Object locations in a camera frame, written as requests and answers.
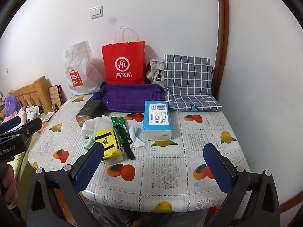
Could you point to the red paper bag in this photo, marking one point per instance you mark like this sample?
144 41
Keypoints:
124 59

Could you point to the grey checkered cushion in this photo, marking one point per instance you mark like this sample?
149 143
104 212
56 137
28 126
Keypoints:
191 85

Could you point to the blue white tissue pack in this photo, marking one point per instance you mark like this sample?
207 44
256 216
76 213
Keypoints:
157 120

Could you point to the brown wooden door frame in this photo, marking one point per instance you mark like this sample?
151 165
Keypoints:
223 40

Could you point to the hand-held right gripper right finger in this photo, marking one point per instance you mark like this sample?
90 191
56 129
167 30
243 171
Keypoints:
217 170

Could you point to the white plastic shopping bag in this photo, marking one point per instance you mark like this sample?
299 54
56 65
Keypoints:
78 68

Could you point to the light green clear packet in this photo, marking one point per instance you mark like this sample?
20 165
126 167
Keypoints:
90 143

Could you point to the dark green box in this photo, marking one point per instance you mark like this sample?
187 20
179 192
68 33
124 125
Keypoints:
90 110

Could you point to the person's left hand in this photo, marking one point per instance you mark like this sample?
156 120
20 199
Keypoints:
8 182

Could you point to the person's grey pants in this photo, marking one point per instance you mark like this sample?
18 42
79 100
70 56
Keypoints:
146 217

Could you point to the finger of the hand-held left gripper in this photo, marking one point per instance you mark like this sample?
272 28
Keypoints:
10 124
30 125

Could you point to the white spotted plush toy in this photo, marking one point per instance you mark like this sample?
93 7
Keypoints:
32 111

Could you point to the white tissue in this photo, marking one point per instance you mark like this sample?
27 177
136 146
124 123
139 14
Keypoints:
137 139

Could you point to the brown patterned book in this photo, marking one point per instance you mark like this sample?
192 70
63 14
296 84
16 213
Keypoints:
55 94

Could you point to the beige canvas bag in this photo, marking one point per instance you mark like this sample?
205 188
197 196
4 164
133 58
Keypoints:
155 73

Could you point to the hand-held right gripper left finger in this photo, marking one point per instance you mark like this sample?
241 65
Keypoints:
88 167

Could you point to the yellow zip pouch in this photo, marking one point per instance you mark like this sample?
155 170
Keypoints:
109 146

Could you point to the purple plush toy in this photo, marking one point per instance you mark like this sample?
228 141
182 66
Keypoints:
10 104

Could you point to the pink white plush toy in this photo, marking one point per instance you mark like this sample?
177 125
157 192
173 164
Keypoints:
20 114

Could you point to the green snack packet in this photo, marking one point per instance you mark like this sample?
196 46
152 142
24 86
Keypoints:
119 122

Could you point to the white light switch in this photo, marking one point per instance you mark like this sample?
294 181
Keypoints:
96 11

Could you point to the fruit print tablecloth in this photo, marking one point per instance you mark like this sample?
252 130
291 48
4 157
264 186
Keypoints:
165 170

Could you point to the purple towel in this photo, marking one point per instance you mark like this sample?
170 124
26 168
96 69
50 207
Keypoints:
130 97

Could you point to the wooden headboard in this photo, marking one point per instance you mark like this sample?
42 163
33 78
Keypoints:
30 94

